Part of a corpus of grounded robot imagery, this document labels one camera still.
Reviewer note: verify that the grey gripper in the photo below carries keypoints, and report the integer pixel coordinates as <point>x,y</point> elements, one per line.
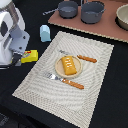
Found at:
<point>19,43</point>

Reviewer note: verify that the orange bread loaf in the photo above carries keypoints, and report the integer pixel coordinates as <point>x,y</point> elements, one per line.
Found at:
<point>68,65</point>

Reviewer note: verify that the yellow butter box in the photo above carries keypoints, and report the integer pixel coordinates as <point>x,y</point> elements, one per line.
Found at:
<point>29,56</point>

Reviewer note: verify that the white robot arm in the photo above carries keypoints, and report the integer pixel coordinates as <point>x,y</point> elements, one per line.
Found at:
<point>10,18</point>

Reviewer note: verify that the round wooden plate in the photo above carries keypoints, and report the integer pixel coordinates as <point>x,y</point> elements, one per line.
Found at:
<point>60,70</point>

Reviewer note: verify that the woven beige placemat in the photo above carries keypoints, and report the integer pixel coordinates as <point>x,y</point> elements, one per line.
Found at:
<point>69,103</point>

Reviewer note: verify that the pink wooden board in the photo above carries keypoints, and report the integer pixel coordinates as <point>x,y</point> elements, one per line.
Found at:
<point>106,27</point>

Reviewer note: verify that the beige bowl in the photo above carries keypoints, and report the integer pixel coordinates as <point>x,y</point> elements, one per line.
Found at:
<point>122,15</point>

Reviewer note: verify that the fork with wooden handle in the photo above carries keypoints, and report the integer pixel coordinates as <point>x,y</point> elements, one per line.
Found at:
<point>69,82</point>

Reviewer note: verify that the grey saucepan with handle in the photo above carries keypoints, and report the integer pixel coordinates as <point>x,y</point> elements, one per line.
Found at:
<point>66,9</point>

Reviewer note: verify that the knife with wooden handle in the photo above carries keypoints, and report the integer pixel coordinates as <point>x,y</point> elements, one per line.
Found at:
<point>79,56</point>

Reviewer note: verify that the grey pot with handles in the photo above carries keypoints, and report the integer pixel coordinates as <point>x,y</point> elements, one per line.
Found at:
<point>91,12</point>

